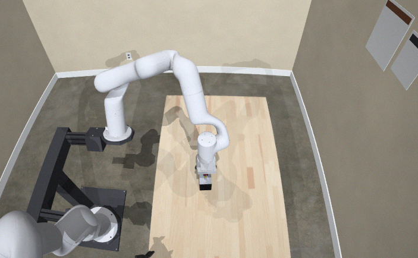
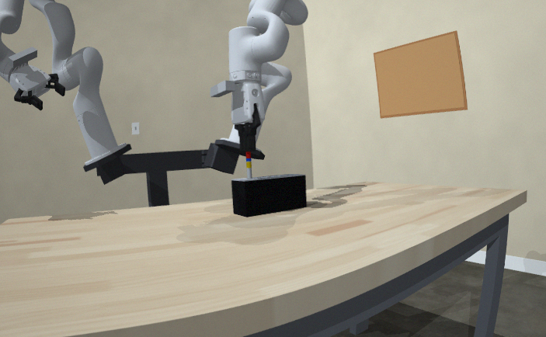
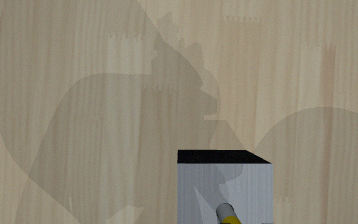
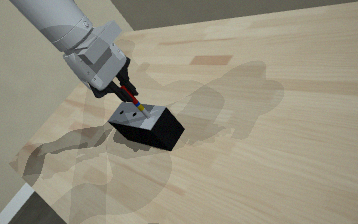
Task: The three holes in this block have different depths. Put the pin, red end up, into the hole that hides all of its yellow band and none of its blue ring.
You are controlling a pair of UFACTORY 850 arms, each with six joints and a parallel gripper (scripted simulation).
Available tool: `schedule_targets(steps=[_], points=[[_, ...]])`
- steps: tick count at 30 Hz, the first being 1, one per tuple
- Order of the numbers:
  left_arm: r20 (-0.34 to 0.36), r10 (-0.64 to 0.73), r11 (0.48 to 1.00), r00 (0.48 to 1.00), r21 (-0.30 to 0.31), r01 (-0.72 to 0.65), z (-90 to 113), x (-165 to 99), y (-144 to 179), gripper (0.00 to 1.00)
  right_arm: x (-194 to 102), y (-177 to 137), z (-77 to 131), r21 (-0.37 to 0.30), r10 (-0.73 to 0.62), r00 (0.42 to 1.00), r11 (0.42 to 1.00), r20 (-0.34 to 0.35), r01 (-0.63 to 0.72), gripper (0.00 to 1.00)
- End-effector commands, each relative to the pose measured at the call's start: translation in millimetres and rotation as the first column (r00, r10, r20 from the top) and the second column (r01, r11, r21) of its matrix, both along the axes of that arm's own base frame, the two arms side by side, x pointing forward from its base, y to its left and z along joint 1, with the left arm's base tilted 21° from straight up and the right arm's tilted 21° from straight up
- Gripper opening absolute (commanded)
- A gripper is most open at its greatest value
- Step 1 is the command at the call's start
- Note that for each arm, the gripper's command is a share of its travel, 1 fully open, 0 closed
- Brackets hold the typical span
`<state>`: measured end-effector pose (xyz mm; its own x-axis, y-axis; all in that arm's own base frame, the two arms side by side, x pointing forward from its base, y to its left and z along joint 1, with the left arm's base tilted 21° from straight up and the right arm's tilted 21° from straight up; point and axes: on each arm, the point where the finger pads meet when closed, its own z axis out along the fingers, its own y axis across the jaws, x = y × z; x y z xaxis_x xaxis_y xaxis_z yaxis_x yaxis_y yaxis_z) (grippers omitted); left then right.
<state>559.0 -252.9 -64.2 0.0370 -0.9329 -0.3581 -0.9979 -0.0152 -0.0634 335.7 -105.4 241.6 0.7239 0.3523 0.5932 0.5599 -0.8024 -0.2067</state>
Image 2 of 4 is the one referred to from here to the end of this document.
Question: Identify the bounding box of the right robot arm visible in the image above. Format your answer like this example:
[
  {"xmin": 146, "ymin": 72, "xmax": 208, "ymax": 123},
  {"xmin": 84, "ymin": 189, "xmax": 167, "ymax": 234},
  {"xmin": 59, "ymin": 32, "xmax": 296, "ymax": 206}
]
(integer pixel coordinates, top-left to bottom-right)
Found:
[{"xmin": 0, "ymin": 0, "xmax": 127, "ymax": 165}]

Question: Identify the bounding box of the red and grey striped pin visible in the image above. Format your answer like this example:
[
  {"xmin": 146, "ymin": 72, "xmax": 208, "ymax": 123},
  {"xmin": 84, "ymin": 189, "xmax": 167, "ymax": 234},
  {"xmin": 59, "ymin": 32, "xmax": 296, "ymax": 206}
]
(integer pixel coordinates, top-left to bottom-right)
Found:
[{"xmin": 246, "ymin": 151, "xmax": 252, "ymax": 179}]

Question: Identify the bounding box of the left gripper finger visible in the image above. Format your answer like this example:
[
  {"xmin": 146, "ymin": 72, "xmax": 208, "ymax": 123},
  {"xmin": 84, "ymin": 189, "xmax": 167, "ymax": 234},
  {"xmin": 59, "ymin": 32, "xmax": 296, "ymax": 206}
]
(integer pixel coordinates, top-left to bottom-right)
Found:
[
  {"xmin": 235, "ymin": 124, "xmax": 245, "ymax": 152},
  {"xmin": 243, "ymin": 103, "xmax": 261, "ymax": 152}
]

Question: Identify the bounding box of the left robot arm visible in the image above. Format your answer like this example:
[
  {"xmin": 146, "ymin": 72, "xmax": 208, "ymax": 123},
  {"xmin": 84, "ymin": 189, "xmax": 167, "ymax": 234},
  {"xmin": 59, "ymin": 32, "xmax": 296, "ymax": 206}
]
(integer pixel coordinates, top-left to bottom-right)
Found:
[{"xmin": 210, "ymin": 0, "xmax": 308, "ymax": 115}]

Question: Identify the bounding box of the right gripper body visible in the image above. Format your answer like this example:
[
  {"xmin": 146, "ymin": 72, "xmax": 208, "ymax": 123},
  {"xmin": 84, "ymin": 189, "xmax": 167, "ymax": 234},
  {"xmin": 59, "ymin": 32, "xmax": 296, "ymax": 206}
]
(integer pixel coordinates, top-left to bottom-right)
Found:
[{"xmin": 9, "ymin": 63, "xmax": 51, "ymax": 98}]

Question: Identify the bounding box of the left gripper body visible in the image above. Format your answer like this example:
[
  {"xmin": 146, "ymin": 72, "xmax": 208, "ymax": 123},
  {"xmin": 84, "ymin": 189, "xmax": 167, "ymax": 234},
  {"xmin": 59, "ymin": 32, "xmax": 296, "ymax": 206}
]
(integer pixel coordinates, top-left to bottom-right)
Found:
[{"xmin": 231, "ymin": 82, "xmax": 265, "ymax": 125}]

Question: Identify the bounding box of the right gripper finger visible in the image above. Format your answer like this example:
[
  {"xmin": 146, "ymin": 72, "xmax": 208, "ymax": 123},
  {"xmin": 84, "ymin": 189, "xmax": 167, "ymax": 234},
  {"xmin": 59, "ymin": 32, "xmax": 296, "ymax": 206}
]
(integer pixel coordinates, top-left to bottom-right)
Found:
[
  {"xmin": 45, "ymin": 74, "xmax": 65, "ymax": 96},
  {"xmin": 14, "ymin": 89, "xmax": 43, "ymax": 111}
]

